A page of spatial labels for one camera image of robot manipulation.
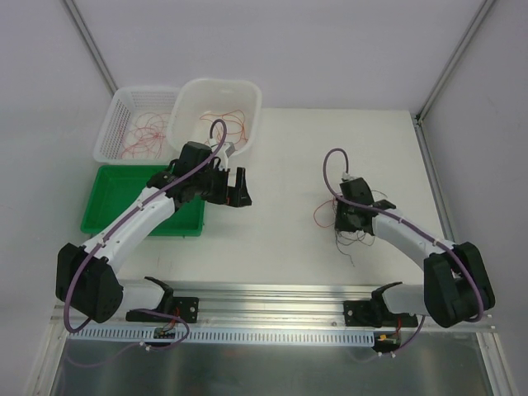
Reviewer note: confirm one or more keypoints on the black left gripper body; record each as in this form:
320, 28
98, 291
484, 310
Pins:
225, 186

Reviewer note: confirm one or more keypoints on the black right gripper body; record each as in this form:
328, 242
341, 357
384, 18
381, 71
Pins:
344, 220

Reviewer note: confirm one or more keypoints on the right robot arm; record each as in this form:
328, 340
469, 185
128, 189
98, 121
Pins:
455, 288

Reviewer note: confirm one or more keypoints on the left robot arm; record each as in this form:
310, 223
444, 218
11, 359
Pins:
86, 276

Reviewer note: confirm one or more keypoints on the white plastic tub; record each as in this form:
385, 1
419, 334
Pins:
201, 101

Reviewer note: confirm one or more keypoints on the white perforated basket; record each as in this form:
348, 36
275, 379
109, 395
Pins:
134, 129

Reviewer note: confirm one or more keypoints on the green plastic tray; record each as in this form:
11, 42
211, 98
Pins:
116, 187

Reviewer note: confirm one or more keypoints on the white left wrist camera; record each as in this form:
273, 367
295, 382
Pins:
223, 152

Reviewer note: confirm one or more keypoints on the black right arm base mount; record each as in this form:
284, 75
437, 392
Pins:
368, 313

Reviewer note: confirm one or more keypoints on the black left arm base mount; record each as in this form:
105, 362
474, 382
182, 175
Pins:
186, 308

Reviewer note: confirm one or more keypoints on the white slotted cable duct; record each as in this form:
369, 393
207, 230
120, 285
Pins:
289, 337

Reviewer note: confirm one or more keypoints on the left aluminium frame post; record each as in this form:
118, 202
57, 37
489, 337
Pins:
89, 42

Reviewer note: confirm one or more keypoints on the aluminium frame post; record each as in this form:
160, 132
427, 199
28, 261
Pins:
89, 42
461, 48

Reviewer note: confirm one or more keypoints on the right aluminium frame post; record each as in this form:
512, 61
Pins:
461, 48

